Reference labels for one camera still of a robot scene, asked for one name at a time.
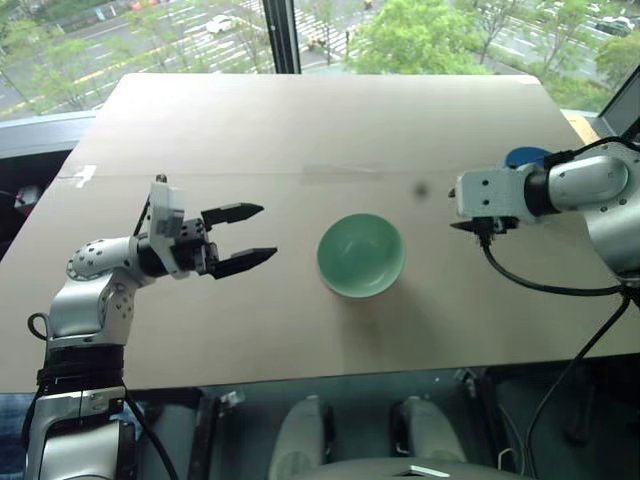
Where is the black window frame post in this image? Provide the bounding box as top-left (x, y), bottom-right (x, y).
top-left (261, 0), bottom-right (302, 75)

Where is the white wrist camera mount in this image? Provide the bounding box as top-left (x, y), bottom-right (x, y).
top-left (454, 167), bottom-right (532, 224)
top-left (146, 174), bottom-right (187, 279)

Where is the blue bowl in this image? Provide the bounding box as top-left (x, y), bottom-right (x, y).
top-left (504, 145), bottom-right (552, 170)

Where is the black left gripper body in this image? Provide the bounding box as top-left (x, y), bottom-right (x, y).
top-left (169, 218), bottom-right (221, 277)

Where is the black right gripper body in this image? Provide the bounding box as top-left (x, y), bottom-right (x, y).
top-left (468, 214), bottom-right (522, 237)

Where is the grey rounded robot leg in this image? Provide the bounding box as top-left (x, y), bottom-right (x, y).
top-left (392, 395), bottom-right (468, 464)
top-left (268, 394), bottom-right (333, 480)

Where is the green bowl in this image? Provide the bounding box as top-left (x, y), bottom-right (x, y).
top-left (316, 212), bottom-right (406, 300)

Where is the yellow cardboard box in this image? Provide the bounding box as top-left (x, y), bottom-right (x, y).
top-left (563, 111), bottom-right (603, 145)

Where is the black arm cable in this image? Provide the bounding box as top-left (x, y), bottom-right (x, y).
top-left (477, 137), bottom-right (640, 480)
top-left (22, 311), bottom-right (180, 480)

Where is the white tape piece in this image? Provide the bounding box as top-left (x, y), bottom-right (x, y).
top-left (58, 164), bottom-right (97, 190)

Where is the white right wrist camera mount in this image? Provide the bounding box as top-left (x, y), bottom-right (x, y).
top-left (454, 167), bottom-right (532, 224)

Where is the dark laptop screen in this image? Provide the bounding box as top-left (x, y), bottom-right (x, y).
top-left (596, 63), bottom-right (640, 142)

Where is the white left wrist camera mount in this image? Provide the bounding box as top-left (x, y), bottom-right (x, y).
top-left (146, 174), bottom-right (187, 279)

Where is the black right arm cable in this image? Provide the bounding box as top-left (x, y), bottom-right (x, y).
top-left (477, 137), bottom-right (640, 480)

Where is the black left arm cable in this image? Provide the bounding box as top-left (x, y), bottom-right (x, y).
top-left (22, 311), bottom-right (180, 480)

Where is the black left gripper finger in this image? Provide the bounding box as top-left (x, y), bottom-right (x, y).
top-left (200, 202), bottom-right (265, 227)
top-left (208, 246), bottom-right (279, 281)

